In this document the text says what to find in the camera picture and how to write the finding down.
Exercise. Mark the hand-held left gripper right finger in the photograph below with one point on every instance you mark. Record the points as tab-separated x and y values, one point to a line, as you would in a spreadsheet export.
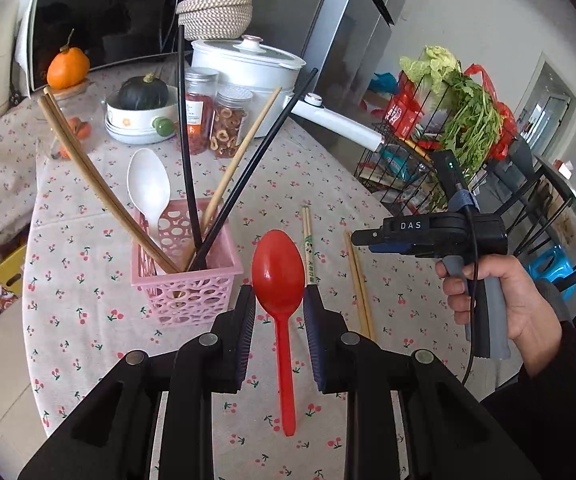
313	337

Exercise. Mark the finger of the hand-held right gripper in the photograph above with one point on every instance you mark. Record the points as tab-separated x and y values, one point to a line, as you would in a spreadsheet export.
365	237
390	248

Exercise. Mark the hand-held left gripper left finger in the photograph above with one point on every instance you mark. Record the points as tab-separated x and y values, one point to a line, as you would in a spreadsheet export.
247	332

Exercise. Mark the pink perforated utensil basket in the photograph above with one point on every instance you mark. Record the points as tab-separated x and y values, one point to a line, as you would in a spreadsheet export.
187	300

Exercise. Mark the red plastic spoon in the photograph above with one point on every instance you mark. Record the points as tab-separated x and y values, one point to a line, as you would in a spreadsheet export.
277	270

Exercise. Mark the white plastic spoon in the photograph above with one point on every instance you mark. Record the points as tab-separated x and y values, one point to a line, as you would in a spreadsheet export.
147	185

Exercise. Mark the person's right forearm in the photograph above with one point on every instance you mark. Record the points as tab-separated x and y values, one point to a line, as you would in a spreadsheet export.
558	410

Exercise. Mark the person's right hand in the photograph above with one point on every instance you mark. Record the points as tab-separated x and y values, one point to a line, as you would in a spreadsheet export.
523	305

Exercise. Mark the blue plastic stool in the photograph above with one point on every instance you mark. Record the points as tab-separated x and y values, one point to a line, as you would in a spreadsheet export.
548	262

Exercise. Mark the black metal chair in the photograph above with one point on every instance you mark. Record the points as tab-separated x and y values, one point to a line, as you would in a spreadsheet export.
515	152

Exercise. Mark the bunch of leafy greens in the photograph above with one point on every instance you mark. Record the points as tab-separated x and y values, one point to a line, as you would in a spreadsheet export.
470	120

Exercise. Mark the red plastic bag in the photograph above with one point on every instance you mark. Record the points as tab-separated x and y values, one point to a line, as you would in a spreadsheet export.
505	120

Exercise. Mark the red snack packet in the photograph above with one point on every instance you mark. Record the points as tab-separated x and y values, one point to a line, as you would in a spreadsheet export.
403	110

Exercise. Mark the cherry print tablecloth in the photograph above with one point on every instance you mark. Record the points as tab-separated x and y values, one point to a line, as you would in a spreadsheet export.
92	335

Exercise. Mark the blue plastic bag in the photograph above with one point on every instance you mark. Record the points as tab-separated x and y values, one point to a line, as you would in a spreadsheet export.
383	82

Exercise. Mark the napa cabbage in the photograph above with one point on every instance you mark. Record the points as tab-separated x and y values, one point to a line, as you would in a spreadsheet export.
430	62

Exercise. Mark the jar of dried fruit slices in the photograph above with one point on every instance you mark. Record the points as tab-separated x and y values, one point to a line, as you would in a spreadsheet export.
227	127

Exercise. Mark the white electric cooking pot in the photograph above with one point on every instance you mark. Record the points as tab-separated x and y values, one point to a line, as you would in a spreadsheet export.
263	67

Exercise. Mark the jar of red chillies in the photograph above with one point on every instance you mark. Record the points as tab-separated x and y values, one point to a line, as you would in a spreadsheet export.
200	120

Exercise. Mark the grey refrigerator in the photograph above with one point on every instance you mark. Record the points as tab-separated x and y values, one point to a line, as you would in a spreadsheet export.
348	35

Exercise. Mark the yellow cardboard box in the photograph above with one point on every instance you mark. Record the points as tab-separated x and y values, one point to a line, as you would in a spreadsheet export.
7	270

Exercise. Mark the dark green pumpkin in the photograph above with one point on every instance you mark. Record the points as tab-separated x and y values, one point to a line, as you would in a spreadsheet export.
142	92

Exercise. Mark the small tangerine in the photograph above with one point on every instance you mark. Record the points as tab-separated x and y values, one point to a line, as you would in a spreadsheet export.
80	128

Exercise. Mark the woven lidded basket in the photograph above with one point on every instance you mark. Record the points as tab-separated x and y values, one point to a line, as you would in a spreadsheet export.
215	17

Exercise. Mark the clear glass jar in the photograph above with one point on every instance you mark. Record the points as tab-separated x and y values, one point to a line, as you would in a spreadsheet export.
87	110

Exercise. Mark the wooden jar lid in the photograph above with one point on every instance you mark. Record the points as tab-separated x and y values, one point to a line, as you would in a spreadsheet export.
67	91

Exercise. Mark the large orange fruit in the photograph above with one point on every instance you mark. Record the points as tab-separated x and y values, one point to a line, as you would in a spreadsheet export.
67	67

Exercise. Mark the black microwave oven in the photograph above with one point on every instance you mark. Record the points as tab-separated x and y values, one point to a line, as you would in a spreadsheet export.
117	20

